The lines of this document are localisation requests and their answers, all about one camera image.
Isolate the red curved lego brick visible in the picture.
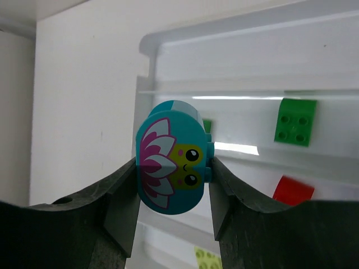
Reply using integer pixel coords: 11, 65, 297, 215
273, 175, 315, 206

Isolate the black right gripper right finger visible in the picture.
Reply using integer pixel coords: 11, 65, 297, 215
209, 159, 358, 268

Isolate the teal flower face lego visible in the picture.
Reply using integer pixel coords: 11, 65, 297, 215
135, 100, 214, 215

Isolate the white divided sorting tray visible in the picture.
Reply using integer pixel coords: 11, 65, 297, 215
127, 1, 358, 268

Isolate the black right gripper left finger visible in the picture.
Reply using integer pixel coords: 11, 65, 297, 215
1, 160, 140, 268

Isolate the green lego brick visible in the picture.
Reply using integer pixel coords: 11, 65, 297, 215
274, 98, 317, 147

